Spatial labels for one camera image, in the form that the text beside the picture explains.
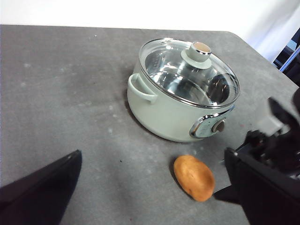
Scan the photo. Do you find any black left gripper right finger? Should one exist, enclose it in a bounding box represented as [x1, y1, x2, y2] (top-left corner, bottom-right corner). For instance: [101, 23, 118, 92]
[224, 147, 300, 225]

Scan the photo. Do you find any dark blue background equipment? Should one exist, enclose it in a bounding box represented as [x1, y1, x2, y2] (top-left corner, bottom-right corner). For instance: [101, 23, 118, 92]
[272, 30, 300, 88]

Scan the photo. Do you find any green electric cooking pot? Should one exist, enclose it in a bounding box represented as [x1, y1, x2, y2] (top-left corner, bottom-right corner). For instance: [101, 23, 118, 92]
[127, 38, 236, 143]

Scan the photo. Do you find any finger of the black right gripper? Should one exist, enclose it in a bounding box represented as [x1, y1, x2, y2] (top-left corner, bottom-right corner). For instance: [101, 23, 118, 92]
[214, 187, 238, 205]
[268, 97, 297, 129]

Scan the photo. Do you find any glass lid with green knob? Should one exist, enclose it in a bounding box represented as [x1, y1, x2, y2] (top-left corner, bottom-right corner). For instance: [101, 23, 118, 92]
[138, 37, 240, 109]

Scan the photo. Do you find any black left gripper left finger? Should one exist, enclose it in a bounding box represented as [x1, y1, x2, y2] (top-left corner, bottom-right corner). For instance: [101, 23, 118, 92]
[0, 149, 83, 225]

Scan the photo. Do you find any brown potato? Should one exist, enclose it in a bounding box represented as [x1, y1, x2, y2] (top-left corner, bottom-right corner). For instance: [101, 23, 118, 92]
[173, 154, 215, 202]

